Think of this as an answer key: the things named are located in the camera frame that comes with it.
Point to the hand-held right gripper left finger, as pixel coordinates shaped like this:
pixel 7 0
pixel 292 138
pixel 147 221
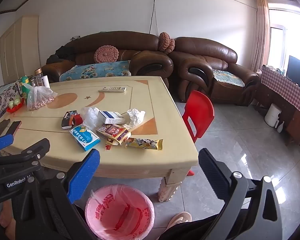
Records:
pixel 85 175

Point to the white tissue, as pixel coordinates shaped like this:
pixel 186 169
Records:
pixel 135 116

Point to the yellow snack wrapper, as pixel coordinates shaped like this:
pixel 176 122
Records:
pixel 145 143

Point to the trash bin with pink bag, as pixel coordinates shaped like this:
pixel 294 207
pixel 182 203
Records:
pixel 120 217

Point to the red plastic chair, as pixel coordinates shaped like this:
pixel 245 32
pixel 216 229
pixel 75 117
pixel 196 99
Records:
pixel 198 110

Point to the plastic bag of peanuts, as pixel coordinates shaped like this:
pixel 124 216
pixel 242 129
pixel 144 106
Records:
pixel 40 100

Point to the brown leather sofa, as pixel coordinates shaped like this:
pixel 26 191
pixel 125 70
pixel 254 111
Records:
pixel 120 41

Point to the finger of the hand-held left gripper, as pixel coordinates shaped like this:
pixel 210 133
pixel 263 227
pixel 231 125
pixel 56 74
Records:
pixel 40 146
pixel 1 142

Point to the white remote control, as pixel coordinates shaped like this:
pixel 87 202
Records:
pixel 112 89

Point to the wooden television cabinet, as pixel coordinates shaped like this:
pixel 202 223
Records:
pixel 295 127

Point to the red fruit plate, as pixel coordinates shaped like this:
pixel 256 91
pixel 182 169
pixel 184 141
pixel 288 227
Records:
pixel 15 109

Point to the person's beige shoe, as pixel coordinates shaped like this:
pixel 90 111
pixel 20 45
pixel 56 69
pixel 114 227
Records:
pixel 180 218

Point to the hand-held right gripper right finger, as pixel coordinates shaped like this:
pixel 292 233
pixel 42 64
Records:
pixel 212 173

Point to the brown leather armchair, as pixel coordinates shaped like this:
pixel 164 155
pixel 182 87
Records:
pixel 205 50

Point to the small red box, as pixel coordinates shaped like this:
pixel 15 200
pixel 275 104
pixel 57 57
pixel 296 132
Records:
pixel 78 119

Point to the white humidifier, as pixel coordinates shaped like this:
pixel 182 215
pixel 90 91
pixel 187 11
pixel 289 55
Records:
pixel 272 113

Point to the blue floral blanket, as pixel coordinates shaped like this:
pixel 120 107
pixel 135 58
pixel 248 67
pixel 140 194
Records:
pixel 95 71

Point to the light blue seat cover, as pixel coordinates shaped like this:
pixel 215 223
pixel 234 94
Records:
pixel 227 77

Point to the person's dark trouser leg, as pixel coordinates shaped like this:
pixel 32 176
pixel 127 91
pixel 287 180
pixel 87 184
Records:
pixel 190 232

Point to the small red wrapper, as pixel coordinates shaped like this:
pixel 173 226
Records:
pixel 109 145

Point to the white and blue medicine box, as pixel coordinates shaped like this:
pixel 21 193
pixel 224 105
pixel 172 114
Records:
pixel 110 116

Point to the beige curtain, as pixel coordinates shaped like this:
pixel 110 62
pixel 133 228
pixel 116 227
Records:
pixel 261 35

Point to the green fruit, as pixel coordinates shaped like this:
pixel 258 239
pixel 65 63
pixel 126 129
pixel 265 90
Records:
pixel 18 101
pixel 11 104

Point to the white bottle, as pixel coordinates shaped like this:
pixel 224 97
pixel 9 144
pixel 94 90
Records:
pixel 280 127

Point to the phone with pink edge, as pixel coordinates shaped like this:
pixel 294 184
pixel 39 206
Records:
pixel 13 127

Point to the window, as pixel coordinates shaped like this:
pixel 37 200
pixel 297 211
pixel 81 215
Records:
pixel 277 45

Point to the pink round cushion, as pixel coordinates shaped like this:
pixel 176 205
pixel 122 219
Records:
pixel 106 53
pixel 171 47
pixel 163 41

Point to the brown and purple box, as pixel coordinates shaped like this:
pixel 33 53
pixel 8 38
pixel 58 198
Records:
pixel 112 131

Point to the red checkered cloth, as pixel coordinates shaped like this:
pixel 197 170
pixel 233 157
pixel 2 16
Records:
pixel 285 92

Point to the glass jar with copper lid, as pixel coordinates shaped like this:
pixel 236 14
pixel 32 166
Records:
pixel 39 76

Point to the black television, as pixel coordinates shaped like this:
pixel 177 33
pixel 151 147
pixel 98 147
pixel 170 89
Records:
pixel 298 71

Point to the black and red box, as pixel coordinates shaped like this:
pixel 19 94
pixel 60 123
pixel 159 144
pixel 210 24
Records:
pixel 68 120

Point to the dark clothing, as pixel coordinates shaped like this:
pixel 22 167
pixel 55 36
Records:
pixel 60 53

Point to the blue cartoon medicine box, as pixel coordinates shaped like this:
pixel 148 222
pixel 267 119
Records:
pixel 83 136

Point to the clear plastic bag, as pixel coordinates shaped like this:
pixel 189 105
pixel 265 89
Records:
pixel 90 117

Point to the person's left forearm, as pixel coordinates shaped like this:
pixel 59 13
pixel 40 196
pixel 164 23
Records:
pixel 6 217

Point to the floral patterned cloth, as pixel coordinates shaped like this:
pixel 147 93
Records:
pixel 0 100

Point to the green toy figure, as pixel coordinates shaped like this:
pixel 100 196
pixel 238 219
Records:
pixel 24 81

